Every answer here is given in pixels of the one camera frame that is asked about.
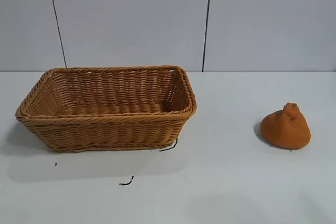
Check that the orange lumpy bread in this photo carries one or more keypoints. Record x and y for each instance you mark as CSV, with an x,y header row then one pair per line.
x,y
286,132

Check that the brown woven wicker basket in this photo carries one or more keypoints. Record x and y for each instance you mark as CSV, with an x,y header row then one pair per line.
x,y
105,129

